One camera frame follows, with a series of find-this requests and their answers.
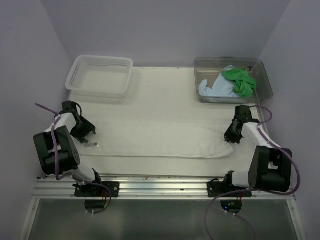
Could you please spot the white plastic basket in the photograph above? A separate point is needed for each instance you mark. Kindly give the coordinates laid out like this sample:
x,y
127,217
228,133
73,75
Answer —
x,y
100,76

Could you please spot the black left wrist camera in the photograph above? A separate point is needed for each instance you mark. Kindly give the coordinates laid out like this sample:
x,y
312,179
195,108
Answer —
x,y
71,107

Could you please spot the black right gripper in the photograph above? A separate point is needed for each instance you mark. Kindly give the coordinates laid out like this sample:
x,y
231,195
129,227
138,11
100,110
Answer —
x,y
229,138

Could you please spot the green towel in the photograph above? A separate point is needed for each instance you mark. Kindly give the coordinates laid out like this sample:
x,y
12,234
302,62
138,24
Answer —
x,y
243,83

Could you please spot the white towel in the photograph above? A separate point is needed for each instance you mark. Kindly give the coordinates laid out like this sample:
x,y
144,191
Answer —
x,y
189,130

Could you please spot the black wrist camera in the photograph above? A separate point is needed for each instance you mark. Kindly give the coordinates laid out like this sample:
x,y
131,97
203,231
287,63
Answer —
x,y
243,113
71,107

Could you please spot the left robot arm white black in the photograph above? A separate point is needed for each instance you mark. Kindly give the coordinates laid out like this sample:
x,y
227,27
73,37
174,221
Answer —
x,y
58,154

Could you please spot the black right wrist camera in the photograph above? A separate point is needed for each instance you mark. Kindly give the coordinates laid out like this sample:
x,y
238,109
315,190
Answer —
x,y
243,113

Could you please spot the grey transparent plastic bin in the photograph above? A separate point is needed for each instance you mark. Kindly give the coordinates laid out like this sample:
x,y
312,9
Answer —
x,y
211,67

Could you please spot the aluminium mounting rail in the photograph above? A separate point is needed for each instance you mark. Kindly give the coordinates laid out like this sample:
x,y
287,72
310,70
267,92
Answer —
x,y
130,188

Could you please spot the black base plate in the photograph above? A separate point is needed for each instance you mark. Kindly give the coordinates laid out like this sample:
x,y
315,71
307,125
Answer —
x,y
100,190
215,187

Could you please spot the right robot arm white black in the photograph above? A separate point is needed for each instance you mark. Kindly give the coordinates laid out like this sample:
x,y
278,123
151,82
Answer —
x,y
271,166

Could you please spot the light blue towel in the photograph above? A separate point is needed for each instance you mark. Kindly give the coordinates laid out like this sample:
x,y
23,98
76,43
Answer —
x,y
221,88

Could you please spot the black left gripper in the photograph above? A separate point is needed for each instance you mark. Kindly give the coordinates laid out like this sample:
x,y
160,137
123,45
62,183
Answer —
x,y
89,127

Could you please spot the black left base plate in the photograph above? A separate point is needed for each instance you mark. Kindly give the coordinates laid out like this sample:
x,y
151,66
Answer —
x,y
100,190

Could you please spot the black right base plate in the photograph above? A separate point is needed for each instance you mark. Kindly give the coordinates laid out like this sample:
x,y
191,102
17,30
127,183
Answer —
x,y
215,187

